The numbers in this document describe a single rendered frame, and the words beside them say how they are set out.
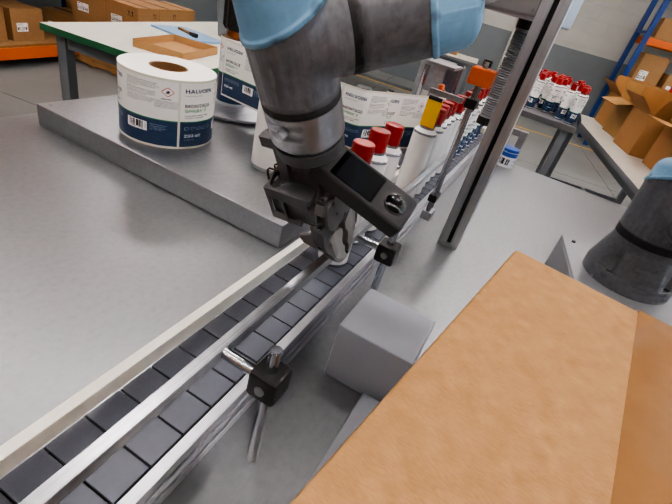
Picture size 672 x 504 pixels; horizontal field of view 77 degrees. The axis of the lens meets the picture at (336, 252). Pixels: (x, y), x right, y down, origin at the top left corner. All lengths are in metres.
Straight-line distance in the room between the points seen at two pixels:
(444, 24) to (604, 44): 8.33
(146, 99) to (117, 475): 0.73
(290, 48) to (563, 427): 0.30
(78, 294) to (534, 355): 0.58
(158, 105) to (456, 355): 0.85
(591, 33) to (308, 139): 8.32
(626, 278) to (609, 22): 7.91
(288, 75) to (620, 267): 0.69
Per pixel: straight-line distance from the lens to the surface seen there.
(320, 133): 0.40
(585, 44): 8.64
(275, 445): 0.52
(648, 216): 0.87
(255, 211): 0.80
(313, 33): 0.35
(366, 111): 1.10
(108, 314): 0.65
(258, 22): 0.35
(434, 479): 0.19
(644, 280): 0.89
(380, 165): 0.70
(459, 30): 0.39
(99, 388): 0.46
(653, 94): 3.62
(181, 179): 0.90
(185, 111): 0.99
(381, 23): 0.37
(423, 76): 1.29
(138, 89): 0.99
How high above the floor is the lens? 1.27
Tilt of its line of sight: 32 degrees down
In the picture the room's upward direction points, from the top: 16 degrees clockwise
